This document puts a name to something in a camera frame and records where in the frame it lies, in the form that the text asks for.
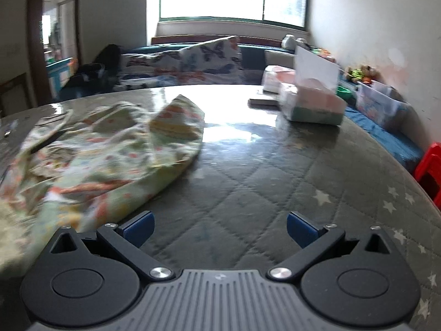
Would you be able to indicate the green printed shirt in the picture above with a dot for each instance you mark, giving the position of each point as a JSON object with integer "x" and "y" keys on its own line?
{"x": 103, "y": 151}

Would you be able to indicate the wooden door frame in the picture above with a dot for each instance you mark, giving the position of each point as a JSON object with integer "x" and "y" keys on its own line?
{"x": 34, "y": 41}

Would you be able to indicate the large butterfly print pillow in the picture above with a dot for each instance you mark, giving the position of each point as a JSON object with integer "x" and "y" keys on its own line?
{"x": 213, "y": 58}

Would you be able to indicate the teal plastic bin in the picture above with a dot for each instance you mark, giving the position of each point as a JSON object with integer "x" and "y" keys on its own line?
{"x": 62, "y": 74}

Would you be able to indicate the small plastic-wrapped pink packet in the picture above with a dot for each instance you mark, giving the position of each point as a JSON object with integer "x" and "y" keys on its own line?
{"x": 275, "y": 77}

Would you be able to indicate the blue bench sofa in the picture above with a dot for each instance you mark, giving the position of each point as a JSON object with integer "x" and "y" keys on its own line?
{"x": 382, "y": 127}

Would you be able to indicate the dark wooden chair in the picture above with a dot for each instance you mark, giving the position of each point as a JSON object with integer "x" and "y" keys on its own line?
{"x": 13, "y": 93}

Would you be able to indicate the grey quilted star table cover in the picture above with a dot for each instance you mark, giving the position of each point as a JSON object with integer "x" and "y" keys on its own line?
{"x": 275, "y": 179}

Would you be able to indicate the pile of small toys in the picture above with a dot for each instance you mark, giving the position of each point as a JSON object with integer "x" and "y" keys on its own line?
{"x": 361, "y": 74}

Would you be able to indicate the large plastic-wrapped pink packet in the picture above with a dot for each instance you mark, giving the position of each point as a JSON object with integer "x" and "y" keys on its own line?
{"x": 313, "y": 107}

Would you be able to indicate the dark cloth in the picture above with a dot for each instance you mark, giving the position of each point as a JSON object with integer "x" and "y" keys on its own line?
{"x": 103, "y": 65}

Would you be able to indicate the orange green toy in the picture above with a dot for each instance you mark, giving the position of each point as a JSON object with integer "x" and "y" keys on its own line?
{"x": 324, "y": 52}

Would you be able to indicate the clear plastic storage box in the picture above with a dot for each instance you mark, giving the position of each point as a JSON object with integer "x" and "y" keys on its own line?
{"x": 379, "y": 105}

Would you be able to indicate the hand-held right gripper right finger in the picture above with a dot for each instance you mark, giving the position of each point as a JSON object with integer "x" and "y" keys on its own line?
{"x": 301, "y": 229}

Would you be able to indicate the red plastic stool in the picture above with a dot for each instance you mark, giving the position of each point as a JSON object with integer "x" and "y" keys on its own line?
{"x": 430, "y": 169}

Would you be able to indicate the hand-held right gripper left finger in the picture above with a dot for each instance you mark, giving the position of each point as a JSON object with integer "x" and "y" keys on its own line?
{"x": 139, "y": 229}

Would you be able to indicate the dark flat book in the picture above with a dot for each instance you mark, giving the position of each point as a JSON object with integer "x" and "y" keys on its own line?
{"x": 263, "y": 102}

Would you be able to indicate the white stuffed toy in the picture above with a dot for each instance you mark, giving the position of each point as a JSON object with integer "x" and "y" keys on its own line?
{"x": 289, "y": 41}

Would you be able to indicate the green bowl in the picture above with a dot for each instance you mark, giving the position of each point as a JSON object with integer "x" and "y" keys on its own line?
{"x": 344, "y": 92}

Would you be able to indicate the small butterfly print pillow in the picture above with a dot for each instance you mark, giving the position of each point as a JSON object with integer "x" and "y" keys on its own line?
{"x": 148, "y": 62}

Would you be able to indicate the plain grey-green pillow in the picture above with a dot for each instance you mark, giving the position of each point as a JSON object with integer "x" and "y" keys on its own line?
{"x": 277, "y": 58}

